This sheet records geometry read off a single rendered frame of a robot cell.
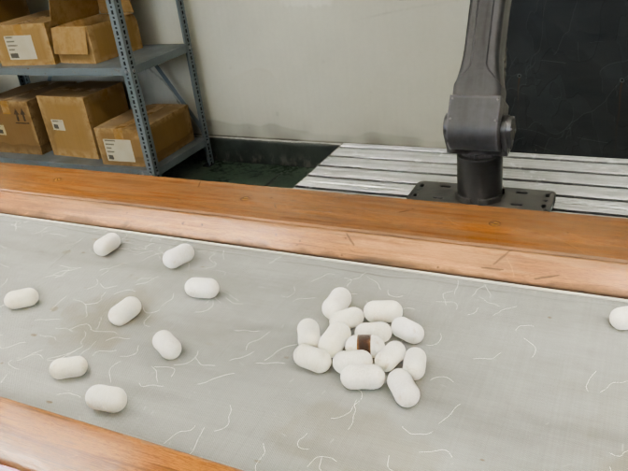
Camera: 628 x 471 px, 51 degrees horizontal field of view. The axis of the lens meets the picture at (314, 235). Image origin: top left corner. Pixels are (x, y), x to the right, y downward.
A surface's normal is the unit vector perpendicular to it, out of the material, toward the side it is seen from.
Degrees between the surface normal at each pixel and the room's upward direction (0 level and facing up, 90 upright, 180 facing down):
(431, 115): 89
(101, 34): 90
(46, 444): 0
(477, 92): 60
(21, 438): 0
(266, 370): 0
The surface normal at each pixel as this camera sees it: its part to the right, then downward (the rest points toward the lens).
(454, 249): -0.37, -0.30
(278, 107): -0.43, 0.44
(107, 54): 0.85, 0.20
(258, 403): -0.11, -0.88
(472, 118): -0.42, -0.04
